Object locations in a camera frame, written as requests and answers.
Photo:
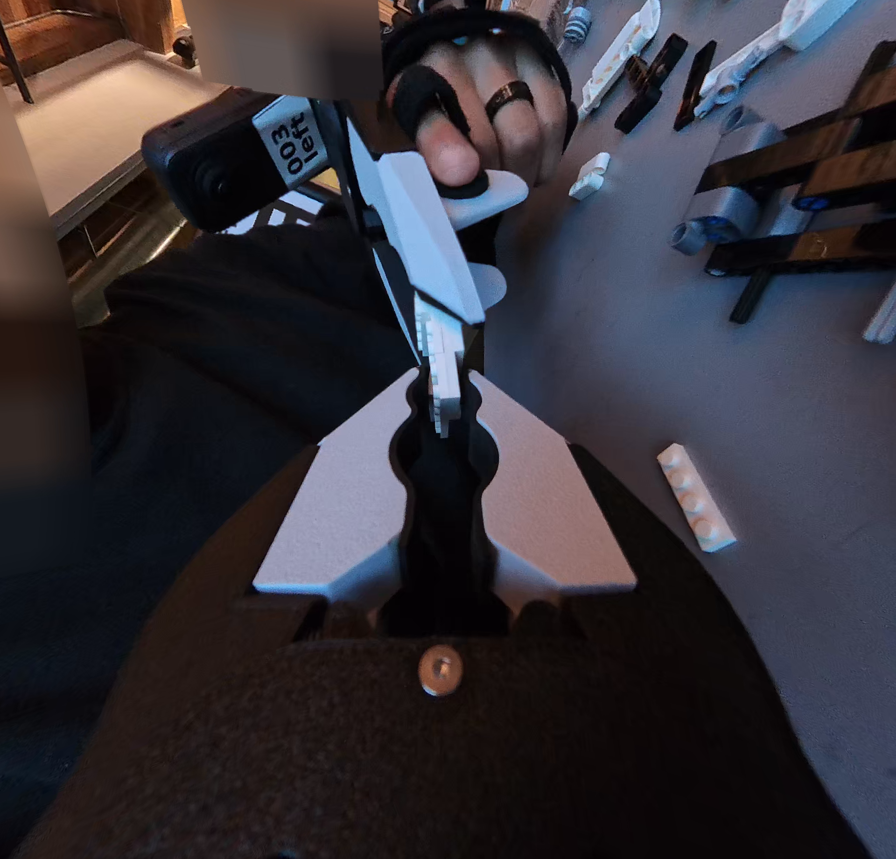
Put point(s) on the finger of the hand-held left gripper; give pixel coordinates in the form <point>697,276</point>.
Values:
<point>381,271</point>
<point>430,236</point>

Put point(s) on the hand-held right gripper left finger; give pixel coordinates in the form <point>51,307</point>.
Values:
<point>329,516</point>

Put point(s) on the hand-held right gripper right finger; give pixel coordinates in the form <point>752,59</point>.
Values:
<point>553,516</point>

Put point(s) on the white lego plate assembly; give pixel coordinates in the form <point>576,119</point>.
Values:
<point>441,376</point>

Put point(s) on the white four-stud lego brick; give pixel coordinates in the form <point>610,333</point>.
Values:
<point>696,498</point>

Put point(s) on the small white lego piece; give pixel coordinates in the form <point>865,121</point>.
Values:
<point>590,175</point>

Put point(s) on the grey lego wheel hub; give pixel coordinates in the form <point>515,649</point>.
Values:
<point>577,25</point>

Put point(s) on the long white lego panel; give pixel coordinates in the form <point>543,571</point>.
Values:
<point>619,54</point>

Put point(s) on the black lego cross piece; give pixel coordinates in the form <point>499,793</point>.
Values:
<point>651,82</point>

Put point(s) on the black lego beam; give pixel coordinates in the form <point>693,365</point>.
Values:
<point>696,85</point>

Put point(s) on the lego truck model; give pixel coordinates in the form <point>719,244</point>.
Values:
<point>805,194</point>

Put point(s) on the white ribbed lego piece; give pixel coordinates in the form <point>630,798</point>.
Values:
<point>882,316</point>

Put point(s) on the large white lego panel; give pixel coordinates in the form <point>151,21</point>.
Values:
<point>791,26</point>

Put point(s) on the person's left hand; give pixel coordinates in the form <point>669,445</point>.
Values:
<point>504,138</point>

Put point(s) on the grey low bench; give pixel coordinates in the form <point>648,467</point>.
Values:
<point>105,124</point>

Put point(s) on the wooden cabinet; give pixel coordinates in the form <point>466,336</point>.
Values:
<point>84,5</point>

